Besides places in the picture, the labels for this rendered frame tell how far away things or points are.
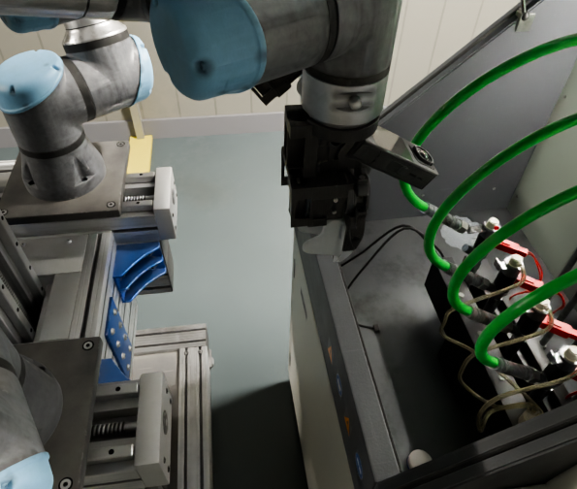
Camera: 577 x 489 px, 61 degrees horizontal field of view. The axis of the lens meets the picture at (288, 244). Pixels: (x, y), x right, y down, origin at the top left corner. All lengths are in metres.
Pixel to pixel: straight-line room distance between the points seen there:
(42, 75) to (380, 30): 0.63
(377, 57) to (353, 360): 0.54
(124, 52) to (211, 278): 1.35
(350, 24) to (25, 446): 0.44
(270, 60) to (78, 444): 0.54
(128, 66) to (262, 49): 0.65
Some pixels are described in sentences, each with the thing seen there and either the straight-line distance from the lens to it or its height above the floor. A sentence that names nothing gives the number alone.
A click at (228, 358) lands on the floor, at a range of 1.93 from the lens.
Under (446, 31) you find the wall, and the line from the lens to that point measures 2.96.
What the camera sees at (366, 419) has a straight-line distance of 0.79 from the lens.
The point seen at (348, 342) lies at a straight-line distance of 0.85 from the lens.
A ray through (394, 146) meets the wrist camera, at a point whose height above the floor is 1.37.
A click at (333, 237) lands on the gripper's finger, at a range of 0.55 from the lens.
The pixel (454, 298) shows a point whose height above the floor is 1.16.
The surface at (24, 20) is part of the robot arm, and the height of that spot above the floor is 1.44.
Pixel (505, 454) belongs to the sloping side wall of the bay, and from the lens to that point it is 0.69.
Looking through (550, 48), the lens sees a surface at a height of 1.41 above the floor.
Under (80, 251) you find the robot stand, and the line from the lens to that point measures 1.04.
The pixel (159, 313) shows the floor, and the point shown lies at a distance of 2.09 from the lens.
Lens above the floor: 1.67
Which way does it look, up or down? 47 degrees down
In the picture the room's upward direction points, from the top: 2 degrees clockwise
